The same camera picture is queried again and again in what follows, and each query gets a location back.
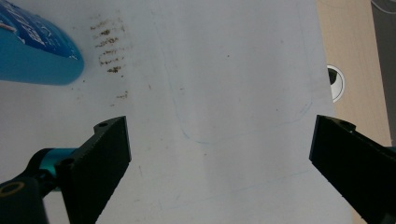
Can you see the blue plastic bottle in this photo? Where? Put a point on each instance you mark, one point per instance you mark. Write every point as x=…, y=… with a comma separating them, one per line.
x=34, y=56

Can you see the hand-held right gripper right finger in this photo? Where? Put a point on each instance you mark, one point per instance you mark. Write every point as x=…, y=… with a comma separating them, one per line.
x=358, y=168

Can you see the white paper sheet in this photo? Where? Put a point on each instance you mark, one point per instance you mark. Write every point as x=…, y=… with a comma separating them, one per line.
x=202, y=93

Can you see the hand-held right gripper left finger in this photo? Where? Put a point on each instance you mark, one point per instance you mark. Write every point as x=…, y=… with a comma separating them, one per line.
x=96, y=168

